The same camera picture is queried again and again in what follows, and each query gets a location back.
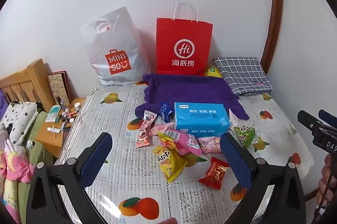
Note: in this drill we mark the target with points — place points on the brown wooden door frame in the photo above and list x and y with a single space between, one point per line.
273 16

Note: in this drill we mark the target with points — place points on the teal white box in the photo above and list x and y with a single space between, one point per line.
52 113

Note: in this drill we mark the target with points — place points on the small white bottle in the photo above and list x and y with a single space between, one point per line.
77 106

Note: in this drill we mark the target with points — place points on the pink printed bedding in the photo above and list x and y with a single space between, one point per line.
15 163

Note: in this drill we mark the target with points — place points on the blue tissue pack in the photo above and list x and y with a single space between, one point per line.
200 118

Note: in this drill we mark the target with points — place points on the large yellow snack packet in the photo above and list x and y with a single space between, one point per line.
168 163

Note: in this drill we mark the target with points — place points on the wooden nightstand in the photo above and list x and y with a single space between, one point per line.
50 139

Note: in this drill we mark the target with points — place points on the green blanket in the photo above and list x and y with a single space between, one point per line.
39 129

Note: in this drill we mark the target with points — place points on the yellow green snack bag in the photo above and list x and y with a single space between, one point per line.
213 72

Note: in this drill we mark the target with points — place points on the gold yellow snack packet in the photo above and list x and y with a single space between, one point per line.
165 141

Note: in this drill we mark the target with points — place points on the patterned box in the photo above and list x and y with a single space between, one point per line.
59 88

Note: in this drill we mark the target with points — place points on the pink barcode snack packet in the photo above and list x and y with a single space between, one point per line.
184 139

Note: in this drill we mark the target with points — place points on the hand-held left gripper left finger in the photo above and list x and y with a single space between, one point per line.
96 158

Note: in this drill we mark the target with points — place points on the grey plaid folded cloth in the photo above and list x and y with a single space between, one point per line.
242 74

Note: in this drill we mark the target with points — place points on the white black dotted pillow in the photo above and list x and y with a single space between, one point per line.
19 118

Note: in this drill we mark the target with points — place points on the purple plush toy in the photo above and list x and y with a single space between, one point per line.
2 103

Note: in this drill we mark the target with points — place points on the pale pink snack packet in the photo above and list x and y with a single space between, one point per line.
210 145

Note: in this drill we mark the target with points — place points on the fruit print table cover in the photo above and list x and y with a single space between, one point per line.
118 113

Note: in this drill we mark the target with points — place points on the white pink snack packet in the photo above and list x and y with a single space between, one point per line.
232 118

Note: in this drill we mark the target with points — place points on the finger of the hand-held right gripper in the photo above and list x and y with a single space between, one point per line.
327 115
308 118

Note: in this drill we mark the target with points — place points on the white tube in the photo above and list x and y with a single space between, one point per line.
54 130

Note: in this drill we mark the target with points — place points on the person's right hand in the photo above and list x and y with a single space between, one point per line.
323 187

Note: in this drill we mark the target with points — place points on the white plastic shopping bag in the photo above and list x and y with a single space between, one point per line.
118 40

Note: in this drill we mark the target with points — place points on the red paper bag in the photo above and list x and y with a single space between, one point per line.
184 29

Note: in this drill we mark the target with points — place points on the small blue snack packet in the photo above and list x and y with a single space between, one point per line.
165 112

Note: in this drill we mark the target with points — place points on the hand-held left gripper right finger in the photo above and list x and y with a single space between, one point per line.
237 161

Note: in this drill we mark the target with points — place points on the long pink snack packet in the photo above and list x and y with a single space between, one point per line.
145 129

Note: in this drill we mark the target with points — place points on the red snack packet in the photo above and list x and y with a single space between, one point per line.
214 172

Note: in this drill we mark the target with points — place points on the purple towel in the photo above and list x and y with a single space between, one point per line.
184 87

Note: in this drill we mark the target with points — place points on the green snack packet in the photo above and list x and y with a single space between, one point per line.
246 136

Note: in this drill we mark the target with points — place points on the light pink snack wrapper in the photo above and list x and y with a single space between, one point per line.
160 128

